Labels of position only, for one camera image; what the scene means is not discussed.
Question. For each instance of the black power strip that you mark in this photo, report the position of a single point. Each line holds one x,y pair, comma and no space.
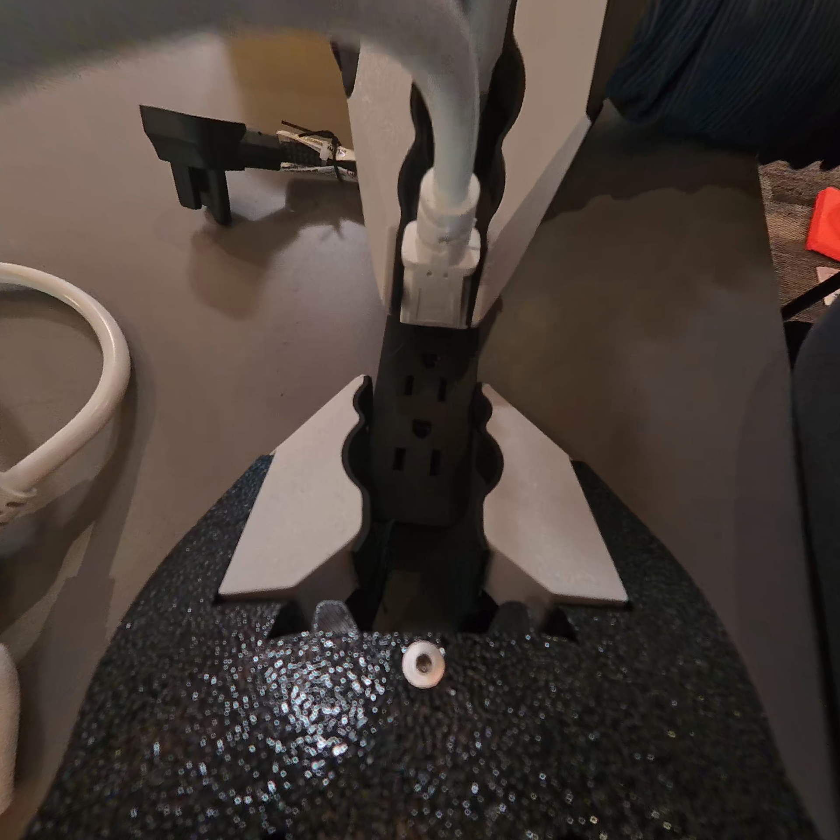
420,420

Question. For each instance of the person's right forearm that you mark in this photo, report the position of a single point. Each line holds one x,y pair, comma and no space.
722,65

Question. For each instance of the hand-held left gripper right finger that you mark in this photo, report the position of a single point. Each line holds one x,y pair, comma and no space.
551,525

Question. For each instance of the black angled power plug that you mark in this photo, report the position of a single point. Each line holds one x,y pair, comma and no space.
190,151

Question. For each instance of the orange plastic object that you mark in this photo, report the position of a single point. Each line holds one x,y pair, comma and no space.
828,220

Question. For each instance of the white power plug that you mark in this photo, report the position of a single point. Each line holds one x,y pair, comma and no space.
436,282

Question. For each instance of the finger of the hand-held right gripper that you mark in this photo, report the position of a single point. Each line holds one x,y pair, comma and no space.
377,164
531,184

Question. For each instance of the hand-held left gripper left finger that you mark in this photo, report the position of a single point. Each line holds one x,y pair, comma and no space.
295,518

